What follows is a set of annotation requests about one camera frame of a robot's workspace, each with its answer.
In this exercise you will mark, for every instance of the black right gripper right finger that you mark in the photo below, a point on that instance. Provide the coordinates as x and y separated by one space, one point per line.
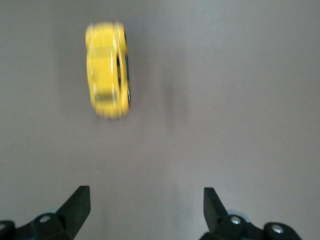
212 210

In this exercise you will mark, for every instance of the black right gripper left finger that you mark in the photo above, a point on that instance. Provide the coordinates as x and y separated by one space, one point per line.
75 207

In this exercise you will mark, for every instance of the yellow toy beetle car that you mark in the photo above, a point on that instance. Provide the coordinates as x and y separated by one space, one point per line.
105 70

